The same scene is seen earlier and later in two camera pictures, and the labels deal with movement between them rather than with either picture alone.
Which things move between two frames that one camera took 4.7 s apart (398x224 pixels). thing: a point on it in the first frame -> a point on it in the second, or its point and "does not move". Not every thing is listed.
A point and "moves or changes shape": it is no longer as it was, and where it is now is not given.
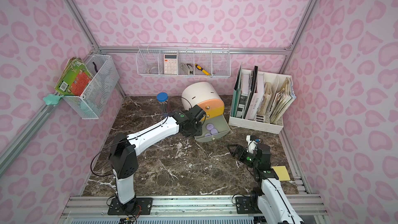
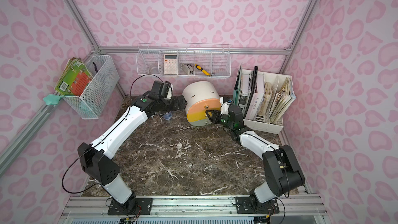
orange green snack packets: (74, 79) does not move
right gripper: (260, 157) -> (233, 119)
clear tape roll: (154, 70) does not move
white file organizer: (259, 100) does not move
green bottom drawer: (213, 129) moves or changes shape
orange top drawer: (210, 104) does not move
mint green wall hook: (52, 99) does not move
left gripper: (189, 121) -> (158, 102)
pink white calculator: (170, 64) does not move
